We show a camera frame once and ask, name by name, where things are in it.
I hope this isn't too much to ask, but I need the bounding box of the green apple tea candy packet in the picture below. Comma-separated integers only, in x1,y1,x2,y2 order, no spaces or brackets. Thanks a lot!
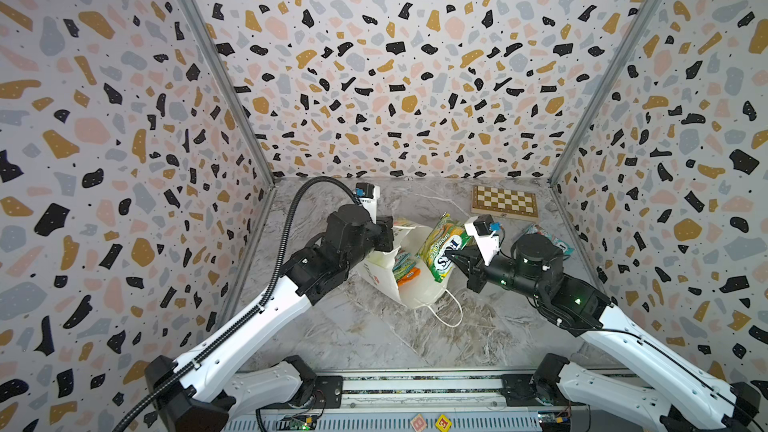
418,213,471,283

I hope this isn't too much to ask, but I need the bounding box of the white paper gift bag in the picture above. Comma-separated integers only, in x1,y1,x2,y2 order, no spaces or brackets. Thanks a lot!
353,218,464,328

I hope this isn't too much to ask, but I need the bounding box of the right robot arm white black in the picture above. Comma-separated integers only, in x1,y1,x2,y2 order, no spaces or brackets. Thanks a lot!
444,234,761,431

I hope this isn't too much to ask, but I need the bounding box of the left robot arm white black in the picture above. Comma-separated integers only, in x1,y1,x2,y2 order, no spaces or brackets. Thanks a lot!
145,204,394,431

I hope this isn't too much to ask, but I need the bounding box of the orange snack packet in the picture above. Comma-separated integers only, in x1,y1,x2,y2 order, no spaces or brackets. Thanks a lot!
396,267,421,287

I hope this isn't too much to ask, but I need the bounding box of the wooden folding chess board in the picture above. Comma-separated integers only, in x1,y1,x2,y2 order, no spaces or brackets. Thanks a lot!
471,185,539,222

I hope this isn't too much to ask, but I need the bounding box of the yellow number block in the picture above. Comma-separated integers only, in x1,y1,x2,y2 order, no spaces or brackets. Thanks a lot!
435,415,452,432

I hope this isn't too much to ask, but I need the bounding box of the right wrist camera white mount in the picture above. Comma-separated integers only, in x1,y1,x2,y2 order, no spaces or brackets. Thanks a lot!
464,214,501,266

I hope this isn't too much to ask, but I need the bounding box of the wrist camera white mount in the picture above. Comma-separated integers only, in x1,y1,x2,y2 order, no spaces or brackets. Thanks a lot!
355,182,380,223
464,214,501,266

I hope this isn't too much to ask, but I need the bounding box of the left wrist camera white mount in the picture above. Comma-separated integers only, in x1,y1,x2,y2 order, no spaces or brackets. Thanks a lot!
355,182,380,223

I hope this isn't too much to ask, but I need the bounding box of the black corrugated cable conduit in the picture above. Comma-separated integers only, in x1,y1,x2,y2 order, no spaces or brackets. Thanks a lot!
110,176,361,432

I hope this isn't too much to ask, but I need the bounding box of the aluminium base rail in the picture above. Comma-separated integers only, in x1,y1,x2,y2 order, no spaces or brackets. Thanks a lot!
221,369,639,431

